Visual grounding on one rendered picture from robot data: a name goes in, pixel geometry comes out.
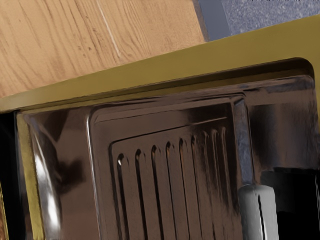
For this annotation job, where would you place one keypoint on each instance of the olive yellow oven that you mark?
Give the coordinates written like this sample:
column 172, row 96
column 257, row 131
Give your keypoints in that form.
column 160, row 75

